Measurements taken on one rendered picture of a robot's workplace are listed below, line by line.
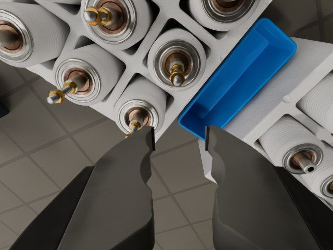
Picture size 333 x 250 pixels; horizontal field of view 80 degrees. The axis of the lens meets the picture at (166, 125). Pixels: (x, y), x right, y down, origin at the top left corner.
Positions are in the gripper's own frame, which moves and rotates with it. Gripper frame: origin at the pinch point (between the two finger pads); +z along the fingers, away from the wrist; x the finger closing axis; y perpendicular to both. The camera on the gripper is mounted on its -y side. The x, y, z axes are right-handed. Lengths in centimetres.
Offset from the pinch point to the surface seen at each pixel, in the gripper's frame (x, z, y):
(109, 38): -10.2, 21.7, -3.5
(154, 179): -8, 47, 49
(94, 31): -12.2, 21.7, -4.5
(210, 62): 6.5, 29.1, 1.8
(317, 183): 30.0, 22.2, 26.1
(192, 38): 2.3, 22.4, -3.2
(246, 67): 20, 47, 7
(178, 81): 0.1, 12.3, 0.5
